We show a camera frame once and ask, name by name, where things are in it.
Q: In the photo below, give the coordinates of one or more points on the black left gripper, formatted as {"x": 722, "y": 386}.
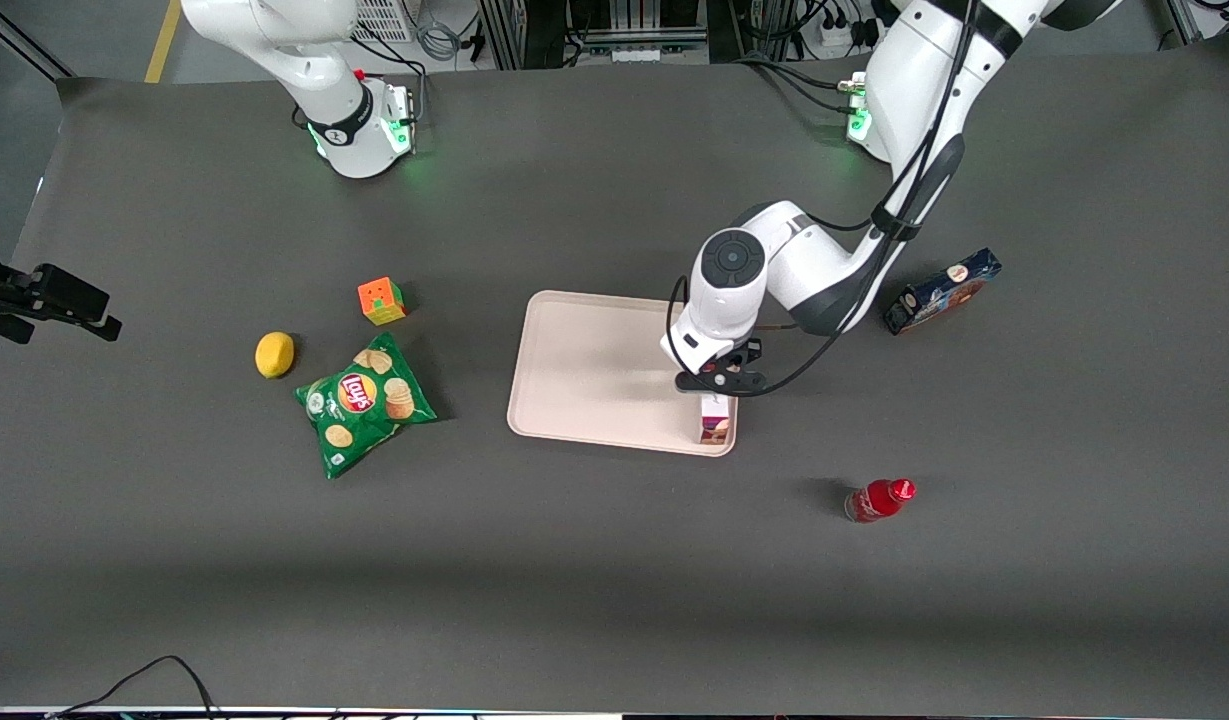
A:
{"x": 749, "y": 351}

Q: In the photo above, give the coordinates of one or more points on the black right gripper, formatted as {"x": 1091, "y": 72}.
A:
{"x": 16, "y": 297}

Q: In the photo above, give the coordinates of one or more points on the red cookie box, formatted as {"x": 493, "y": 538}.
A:
{"x": 715, "y": 420}

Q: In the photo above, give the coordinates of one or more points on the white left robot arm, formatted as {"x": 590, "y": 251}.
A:
{"x": 824, "y": 260}

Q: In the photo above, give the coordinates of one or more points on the pale pink plastic tray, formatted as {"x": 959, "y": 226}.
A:
{"x": 594, "y": 370}

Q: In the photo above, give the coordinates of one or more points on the blue cookie box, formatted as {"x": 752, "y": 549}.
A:
{"x": 942, "y": 291}

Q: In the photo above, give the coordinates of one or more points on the yellow lemon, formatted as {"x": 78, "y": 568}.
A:
{"x": 274, "y": 355}

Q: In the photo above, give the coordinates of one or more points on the red drink bottle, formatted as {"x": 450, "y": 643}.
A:
{"x": 879, "y": 500}

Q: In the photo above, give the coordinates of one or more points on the dark grey table cover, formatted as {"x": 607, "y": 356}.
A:
{"x": 614, "y": 580}

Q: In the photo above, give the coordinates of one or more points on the green Lay's chips bag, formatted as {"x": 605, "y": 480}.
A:
{"x": 364, "y": 405}

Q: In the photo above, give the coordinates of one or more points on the orange and green puzzle cube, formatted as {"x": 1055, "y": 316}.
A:
{"x": 381, "y": 301}

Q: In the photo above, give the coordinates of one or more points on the white power strip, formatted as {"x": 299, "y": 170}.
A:
{"x": 834, "y": 38}

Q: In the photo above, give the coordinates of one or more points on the aluminium equipment rack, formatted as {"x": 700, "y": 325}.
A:
{"x": 594, "y": 25}

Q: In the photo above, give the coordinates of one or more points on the white perforated panel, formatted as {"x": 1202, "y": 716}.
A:
{"x": 384, "y": 18}

